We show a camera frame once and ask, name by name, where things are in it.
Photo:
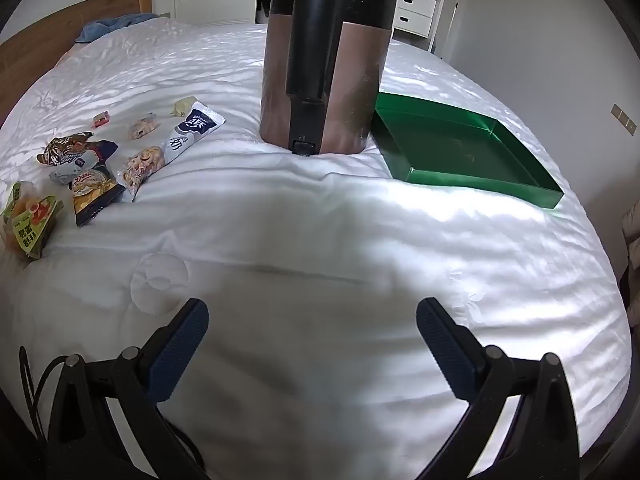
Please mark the brown snack packet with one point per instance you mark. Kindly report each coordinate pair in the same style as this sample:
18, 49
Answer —
62, 150

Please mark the brown black cylindrical jug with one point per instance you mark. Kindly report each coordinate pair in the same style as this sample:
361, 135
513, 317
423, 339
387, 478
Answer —
360, 85

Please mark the beige cloth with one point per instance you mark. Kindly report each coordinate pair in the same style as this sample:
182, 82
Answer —
632, 230

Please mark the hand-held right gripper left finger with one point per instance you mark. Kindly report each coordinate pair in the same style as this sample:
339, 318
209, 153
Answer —
182, 345

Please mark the white quilted bed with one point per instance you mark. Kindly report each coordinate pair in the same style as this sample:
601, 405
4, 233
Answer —
320, 240

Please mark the small clear cookie packet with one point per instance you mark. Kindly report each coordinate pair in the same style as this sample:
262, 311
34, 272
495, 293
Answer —
142, 126

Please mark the dark gold cookie packet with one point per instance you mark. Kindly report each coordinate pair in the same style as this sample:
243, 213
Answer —
95, 192

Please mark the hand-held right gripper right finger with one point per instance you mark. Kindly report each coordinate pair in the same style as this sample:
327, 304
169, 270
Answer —
442, 345

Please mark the small red candy packet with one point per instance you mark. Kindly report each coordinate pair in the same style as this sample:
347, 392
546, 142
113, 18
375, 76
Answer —
101, 120

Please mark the white wardrobe drawer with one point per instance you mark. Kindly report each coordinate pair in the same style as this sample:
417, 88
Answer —
419, 4
413, 25

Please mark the blue cloth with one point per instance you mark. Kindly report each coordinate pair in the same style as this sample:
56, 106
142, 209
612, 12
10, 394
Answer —
112, 25

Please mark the navy white snack packet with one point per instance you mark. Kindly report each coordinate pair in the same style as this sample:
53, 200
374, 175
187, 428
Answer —
97, 152

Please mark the gold wall switch panel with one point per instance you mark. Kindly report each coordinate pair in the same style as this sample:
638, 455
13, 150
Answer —
625, 119

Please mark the white blue long packet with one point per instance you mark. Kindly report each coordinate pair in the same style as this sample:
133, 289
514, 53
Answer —
197, 127

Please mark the large clear cookie packet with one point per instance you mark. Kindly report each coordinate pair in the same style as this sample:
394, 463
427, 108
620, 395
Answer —
142, 167

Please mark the wooden headboard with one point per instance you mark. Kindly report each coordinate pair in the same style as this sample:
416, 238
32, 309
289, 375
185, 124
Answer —
45, 35

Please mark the green shallow box tray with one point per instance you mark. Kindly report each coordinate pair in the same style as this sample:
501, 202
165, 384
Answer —
450, 145

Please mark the beige small snack packet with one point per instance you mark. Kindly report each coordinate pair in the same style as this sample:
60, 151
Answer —
183, 107

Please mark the green yellow snack packet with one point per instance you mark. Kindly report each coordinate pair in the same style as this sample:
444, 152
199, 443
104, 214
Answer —
27, 220

